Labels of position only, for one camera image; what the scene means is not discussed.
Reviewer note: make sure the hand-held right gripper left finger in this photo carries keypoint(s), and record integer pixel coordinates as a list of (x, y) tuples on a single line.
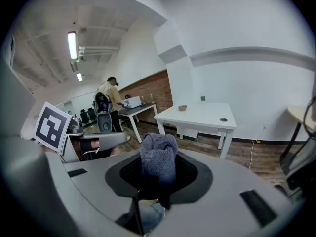
[(93, 186)]

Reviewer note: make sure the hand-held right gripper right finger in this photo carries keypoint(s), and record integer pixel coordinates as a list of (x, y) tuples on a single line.
[(222, 181)]

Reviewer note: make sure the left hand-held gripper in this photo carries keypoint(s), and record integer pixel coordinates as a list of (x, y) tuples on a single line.
[(51, 127)]

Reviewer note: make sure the dark blue cloth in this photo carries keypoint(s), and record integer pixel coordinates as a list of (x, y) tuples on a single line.
[(158, 157)]

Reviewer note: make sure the brown wooden bowl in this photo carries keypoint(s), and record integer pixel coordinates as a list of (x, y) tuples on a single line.
[(182, 107)]

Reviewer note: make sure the black office chair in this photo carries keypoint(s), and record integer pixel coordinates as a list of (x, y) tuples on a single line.
[(84, 115), (91, 113)]

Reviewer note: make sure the grey desk white legs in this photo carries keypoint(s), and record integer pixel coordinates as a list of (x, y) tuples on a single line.
[(138, 108)]

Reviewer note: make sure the white box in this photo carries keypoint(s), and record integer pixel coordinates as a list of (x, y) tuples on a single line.
[(134, 102)]

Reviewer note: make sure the person's blue jeans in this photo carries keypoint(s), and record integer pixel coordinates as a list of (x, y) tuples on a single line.
[(153, 216)]

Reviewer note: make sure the white table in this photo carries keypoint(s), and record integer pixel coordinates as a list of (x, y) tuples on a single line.
[(202, 117)]

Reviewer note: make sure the ceiling tube light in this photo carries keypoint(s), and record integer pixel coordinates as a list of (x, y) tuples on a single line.
[(72, 45), (79, 77)]

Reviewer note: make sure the grey mesh office chair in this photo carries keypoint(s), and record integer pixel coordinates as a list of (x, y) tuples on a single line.
[(296, 162)]

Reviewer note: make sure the clear plastic bottle green label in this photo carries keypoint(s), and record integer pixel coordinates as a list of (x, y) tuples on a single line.
[(202, 97)]

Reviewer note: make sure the white ceiling pipes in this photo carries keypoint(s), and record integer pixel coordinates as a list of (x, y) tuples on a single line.
[(98, 49)]

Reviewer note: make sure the round table black legs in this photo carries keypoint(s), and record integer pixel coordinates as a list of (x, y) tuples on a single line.
[(298, 115)]

